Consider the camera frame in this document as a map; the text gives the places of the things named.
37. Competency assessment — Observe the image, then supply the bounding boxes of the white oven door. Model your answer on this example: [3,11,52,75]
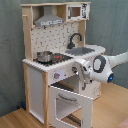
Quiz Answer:
[49,86,93,128]

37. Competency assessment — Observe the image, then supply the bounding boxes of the black toy stovetop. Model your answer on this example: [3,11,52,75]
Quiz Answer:
[35,53,71,67]

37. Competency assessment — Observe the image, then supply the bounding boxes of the grey range hood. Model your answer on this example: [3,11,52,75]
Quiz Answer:
[35,6,64,27]

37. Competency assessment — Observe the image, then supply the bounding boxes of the silver toy pot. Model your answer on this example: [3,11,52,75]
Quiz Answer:
[37,51,53,63]

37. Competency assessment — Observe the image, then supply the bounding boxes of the grey toy sink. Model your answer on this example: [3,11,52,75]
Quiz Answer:
[66,47,94,56]

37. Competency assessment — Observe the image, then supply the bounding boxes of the right red stove knob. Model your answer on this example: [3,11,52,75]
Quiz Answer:
[72,67,78,73]

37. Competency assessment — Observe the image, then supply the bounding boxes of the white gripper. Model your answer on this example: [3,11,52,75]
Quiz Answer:
[75,59,91,84]

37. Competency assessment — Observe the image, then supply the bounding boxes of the white fridge door with dispenser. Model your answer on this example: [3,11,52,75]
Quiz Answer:
[80,53,104,101]

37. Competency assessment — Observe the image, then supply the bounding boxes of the black toy faucet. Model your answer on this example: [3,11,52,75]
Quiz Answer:
[67,33,82,49]

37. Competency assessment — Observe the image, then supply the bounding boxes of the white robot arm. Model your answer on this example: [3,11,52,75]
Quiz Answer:
[72,51,128,83]

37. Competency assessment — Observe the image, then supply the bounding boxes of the wooden toy kitchen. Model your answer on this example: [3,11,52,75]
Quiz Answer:
[22,2,105,128]

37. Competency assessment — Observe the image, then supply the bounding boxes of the white microwave door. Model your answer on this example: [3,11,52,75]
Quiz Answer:
[66,3,90,21]

